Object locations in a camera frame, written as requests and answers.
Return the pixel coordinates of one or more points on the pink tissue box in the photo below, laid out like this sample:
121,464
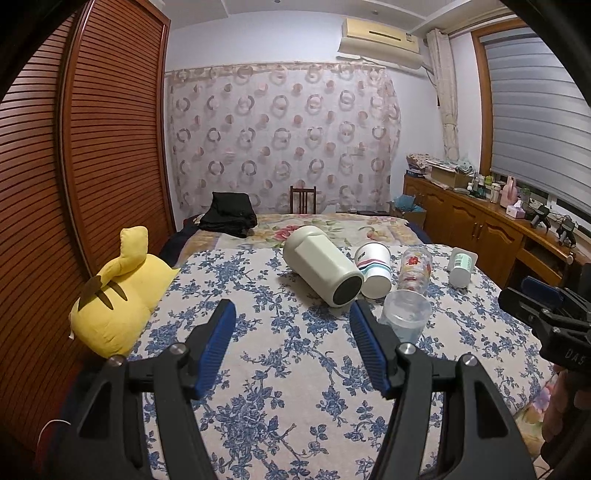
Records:
515,211

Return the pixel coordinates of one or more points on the person's right hand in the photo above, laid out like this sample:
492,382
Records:
556,406

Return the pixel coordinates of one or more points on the yellow plush toy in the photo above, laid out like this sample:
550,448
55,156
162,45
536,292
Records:
124,300

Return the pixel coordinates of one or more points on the pink bottle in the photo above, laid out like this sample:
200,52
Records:
509,191

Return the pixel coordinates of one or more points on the wooden cabinet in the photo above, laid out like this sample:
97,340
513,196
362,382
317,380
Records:
480,226

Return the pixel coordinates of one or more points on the beige side curtain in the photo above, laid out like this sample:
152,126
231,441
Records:
445,92

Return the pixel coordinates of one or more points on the patterned cloth pile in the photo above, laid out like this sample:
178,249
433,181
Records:
422,162

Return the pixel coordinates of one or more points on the white green-label cup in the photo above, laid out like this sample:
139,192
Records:
461,267

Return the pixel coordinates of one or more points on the teal bag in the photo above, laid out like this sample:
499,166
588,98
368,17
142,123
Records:
408,210

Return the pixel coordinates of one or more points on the clear red-flowered plastic bottle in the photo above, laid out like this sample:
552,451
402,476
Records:
414,270

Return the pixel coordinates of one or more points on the red floral bed sheet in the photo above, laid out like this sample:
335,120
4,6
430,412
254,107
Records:
272,228

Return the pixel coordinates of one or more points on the grey window blind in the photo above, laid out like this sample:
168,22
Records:
540,110

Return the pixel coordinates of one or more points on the white striped paper cup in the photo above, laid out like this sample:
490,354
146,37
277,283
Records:
375,270

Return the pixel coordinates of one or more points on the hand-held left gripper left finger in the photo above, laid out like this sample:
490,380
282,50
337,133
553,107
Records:
216,350

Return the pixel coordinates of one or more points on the circle-patterned curtain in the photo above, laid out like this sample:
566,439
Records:
281,138

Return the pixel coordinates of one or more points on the cream insulated cup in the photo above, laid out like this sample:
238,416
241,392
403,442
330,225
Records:
318,263

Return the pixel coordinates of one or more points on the wooden chair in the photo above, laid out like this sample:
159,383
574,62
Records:
303,199

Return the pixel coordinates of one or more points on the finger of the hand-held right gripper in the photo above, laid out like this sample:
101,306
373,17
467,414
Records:
540,288
519,302

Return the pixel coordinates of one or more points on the black folded clothes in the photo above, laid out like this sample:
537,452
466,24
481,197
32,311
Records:
228,214

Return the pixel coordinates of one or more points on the wooden louvred wardrobe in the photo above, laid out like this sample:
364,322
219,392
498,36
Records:
69,184

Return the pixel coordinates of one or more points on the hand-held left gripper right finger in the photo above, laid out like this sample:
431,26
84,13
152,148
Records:
369,350

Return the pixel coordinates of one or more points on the blue floral blanket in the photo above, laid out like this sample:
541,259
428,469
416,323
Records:
286,369

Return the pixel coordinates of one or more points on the cream air conditioner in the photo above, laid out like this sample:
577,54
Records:
381,41

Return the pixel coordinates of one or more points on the cardboard box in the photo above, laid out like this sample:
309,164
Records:
450,175

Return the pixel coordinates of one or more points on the clear plastic cup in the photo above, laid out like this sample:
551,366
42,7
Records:
406,316

